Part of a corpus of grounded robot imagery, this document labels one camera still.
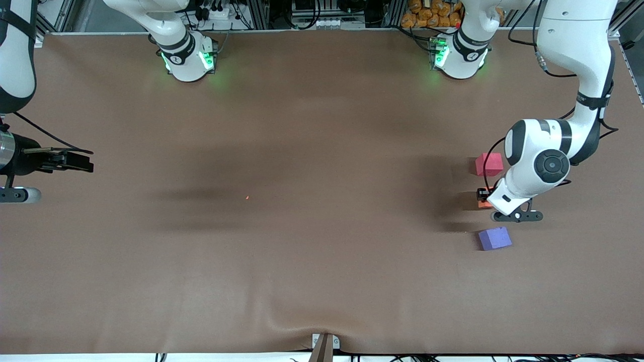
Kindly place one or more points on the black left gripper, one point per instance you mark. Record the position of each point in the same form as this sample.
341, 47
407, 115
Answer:
484, 194

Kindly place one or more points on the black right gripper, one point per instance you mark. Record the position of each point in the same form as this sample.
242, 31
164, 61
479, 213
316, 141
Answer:
24, 159

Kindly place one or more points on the orange foam block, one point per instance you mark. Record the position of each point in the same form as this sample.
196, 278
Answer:
484, 204

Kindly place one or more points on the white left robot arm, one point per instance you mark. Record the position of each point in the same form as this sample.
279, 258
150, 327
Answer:
553, 146

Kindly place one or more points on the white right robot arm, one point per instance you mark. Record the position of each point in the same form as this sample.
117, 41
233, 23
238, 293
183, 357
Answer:
183, 55

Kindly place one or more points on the pink foam block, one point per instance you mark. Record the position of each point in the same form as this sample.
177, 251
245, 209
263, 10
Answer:
492, 162

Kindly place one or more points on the purple foam block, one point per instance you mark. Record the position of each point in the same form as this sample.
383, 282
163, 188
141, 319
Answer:
495, 238

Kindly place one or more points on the brown table cover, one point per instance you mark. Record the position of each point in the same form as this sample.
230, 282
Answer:
322, 125

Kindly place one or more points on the pile of orange packets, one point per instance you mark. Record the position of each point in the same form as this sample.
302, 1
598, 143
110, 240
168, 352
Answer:
432, 12

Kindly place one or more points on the white power strip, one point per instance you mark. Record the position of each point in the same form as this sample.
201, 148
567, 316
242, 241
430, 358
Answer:
219, 12

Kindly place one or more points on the white terminal strip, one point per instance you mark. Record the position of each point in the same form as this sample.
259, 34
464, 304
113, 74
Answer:
327, 23

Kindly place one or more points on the silver table corner bracket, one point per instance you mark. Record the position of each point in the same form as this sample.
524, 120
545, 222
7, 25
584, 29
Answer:
38, 42

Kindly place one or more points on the metal clamp bracket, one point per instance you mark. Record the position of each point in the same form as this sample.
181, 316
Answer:
324, 343

